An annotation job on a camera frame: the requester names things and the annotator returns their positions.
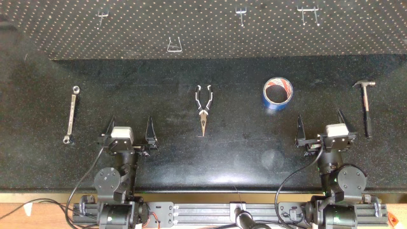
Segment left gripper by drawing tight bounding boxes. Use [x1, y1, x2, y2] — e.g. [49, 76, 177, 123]
[97, 115, 159, 157]

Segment mounting rail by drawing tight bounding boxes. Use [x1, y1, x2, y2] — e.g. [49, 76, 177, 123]
[72, 193, 389, 229]

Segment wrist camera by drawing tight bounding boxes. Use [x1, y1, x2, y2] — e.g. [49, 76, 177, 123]
[110, 126, 135, 144]
[324, 123, 350, 138]

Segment metal hook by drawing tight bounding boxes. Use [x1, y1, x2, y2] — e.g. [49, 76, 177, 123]
[166, 36, 184, 53]
[97, 9, 111, 28]
[235, 6, 248, 27]
[296, 5, 321, 27]

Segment roll of blue tape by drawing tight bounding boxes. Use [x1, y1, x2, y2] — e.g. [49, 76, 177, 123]
[262, 76, 294, 111]

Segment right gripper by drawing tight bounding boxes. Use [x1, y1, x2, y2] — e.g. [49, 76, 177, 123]
[294, 109, 357, 157]

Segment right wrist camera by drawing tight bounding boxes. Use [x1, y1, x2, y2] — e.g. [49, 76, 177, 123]
[324, 123, 350, 138]

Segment black pegboard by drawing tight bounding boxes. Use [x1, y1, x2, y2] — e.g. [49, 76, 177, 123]
[0, 0, 407, 61]

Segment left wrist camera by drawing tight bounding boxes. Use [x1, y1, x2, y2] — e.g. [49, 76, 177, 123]
[110, 126, 135, 144]

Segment black and white pliers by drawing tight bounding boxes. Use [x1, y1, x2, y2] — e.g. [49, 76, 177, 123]
[194, 84, 214, 137]

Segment hammer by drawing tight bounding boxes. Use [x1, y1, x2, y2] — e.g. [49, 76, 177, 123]
[352, 80, 376, 140]

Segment wrench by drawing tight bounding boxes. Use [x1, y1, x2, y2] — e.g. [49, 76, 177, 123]
[62, 85, 81, 145]

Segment thin black cable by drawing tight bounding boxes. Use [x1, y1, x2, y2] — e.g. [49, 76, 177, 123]
[0, 198, 98, 228]

